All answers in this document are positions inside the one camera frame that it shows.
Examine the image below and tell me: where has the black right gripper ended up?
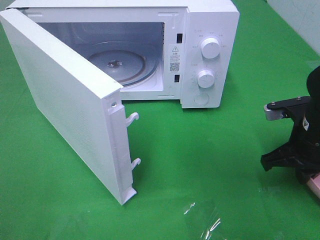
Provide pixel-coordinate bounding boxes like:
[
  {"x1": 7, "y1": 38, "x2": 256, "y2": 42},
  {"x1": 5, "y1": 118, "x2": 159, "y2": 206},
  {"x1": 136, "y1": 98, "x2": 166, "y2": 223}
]
[{"x1": 260, "y1": 114, "x2": 320, "y2": 185}]

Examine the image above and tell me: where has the pink round plate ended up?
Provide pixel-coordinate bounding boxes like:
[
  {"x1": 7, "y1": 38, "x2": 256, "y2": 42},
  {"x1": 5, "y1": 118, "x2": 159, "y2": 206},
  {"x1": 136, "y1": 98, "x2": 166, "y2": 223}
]
[{"x1": 307, "y1": 173, "x2": 320, "y2": 198}]

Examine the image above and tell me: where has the round door release button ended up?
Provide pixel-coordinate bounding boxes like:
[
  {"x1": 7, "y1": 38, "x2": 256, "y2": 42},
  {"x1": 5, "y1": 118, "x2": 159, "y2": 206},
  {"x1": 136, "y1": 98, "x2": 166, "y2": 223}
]
[{"x1": 194, "y1": 93, "x2": 210, "y2": 106}]

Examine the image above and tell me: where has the white microwave door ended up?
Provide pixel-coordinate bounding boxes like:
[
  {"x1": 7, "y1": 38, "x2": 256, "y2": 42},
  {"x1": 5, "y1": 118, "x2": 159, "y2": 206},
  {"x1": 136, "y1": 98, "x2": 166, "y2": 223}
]
[{"x1": 0, "y1": 8, "x2": 141, "y2": 204}]

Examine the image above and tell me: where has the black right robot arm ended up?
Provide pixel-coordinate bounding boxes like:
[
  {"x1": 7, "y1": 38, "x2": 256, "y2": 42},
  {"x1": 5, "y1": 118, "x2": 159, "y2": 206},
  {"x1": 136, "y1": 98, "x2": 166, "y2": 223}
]
[{"x1": 260, "y1": 67, "x2": 320, "y2": 185}]

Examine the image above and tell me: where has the lower white control knob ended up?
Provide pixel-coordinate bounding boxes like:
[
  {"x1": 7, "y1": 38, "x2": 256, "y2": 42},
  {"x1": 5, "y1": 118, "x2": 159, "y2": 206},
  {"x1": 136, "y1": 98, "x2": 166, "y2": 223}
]
[{"x1": 197, "y1": 69, "x2": 216, "y2": 89}]

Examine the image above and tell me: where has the white control knob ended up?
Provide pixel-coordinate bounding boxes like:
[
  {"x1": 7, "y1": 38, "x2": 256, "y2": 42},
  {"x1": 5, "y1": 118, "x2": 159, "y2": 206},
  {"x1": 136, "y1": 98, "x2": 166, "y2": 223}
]
[
  {"x1": 197, "y1": 69, "x2": 216, "y2": 89},
  {"x1": 200, "y1": 36, "x2": 221, "y2": 59}
]

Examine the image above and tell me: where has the upper white control knob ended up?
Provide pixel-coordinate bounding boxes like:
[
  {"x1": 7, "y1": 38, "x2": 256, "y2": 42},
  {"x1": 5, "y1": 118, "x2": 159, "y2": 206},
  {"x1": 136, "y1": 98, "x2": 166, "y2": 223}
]
[{"x1": 200, "y1": 36, "x2": 221, "y2": 59}]

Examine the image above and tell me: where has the white microwave oven body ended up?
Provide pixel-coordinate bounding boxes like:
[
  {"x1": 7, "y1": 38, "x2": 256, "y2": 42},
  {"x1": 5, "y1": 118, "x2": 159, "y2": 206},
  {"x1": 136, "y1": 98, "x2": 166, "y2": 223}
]
[{"x1": 4, "y1": 0, "x2": 240, "y2": 109}]

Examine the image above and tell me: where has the glass microwave turntable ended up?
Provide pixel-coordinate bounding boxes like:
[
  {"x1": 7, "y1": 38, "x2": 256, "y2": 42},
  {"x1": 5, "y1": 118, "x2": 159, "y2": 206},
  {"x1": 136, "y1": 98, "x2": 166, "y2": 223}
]
[{"x1": 88, "y1": 50, "x2": 159, "y2": 87}]

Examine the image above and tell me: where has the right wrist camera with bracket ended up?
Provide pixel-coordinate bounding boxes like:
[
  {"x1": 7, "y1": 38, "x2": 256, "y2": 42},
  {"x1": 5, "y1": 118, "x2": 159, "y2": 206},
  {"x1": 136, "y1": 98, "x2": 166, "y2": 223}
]
[{"x1": 264, "y1": 96, "x2": 311, "y2": 122}]

